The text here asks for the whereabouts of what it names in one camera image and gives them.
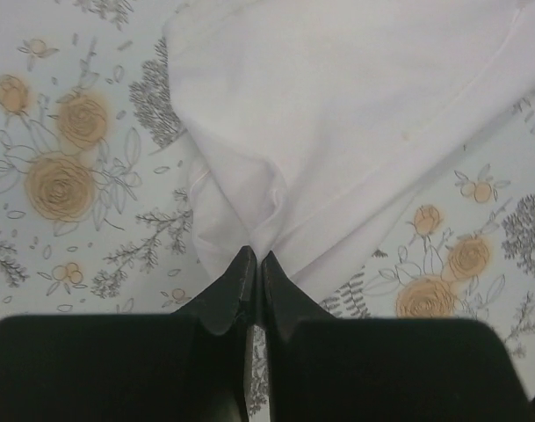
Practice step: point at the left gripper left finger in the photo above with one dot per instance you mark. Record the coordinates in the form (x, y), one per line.
(185, 366)

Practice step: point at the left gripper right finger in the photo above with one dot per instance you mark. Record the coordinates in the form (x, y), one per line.
(324, 368)

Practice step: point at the white t shirt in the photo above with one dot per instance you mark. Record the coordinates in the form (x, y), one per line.
(317, 120)

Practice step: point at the floral tablecloth mat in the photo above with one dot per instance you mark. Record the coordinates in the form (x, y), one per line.
(95, 216)

